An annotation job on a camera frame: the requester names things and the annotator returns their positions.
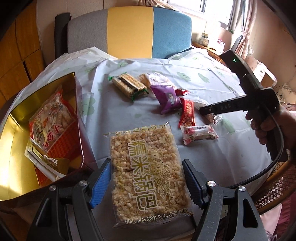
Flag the black rolled mat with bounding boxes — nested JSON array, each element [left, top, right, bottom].
[[54, 13, 71, 59]]

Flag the gold-brown snack pouch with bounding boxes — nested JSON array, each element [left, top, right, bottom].
[[25, 138, 70, 182]]

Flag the red checkered rice-stick snack bag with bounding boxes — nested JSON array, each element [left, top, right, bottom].
[[29, 86, 82, 187]]

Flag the pink cloth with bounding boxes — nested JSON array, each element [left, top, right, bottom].
[[260, 192, 295, 240]]

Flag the purple snack packet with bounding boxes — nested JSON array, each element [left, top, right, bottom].
[[146, 72, 182, 114]]

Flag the wicker chair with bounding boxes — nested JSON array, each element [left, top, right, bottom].
[[252, 160, 295, 215]]

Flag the brown crumb pastry packet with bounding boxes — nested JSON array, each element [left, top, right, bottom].
[[137, 73, 151, 89]]

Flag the puffed rice cake pack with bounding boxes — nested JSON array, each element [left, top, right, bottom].
[[107, 123, 191, 226]]

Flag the wooden panel cabinet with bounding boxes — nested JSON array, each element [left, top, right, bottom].
[[1, 1, 45, 106]]

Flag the green-edged cracker pack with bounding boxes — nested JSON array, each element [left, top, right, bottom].
[[108, 73, 149, 102]]

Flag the pink patterned right curtain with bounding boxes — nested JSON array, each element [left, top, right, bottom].
[[228, 0, 257, 59]]

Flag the gold metal tin box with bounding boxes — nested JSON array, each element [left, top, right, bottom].
[[1, 72, 84, 201]]

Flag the long red candy packet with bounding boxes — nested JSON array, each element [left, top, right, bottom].
[[178, 98, 196, 128]]

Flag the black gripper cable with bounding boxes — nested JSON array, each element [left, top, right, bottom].
[[227, 106, 285, 188]]

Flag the white transparent biscuit packet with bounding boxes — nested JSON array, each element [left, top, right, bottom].
[[193, 98, 223, 125]]

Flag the white pink-flower candy packet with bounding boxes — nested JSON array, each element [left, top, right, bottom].
[[180, 125, 219, 145]]

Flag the white green-cloud tablecloth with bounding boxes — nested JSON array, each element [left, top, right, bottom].
[[11, 47, 271, 187]]

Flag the person's right hand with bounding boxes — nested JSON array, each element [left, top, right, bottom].
[[246, 106, 296, 151]]

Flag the small red candy packet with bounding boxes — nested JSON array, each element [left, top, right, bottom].
[[175, 89, 190, 96]]

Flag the wooden side table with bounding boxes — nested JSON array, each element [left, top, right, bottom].
[[192, 42, 226, 65]]

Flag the boxes on side table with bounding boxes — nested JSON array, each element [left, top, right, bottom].
[[199, 33, 225, 52]]

